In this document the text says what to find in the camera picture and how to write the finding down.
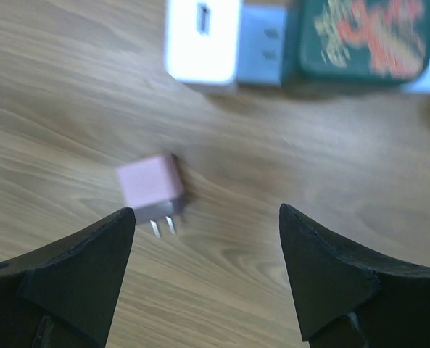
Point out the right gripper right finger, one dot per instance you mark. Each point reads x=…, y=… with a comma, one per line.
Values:
x=347, y=295

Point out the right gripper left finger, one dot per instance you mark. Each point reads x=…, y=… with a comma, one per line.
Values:
x=64, y=294

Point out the dark green cube socket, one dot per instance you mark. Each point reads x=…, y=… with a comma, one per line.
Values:
x=355, y=43

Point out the blue power strip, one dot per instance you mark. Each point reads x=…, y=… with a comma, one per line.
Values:
x=262, y=43

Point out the white cube adapter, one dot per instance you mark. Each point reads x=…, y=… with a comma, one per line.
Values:
x=202, y=44

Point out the pink cube adapter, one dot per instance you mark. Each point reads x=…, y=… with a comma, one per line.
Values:
x=153, y=188

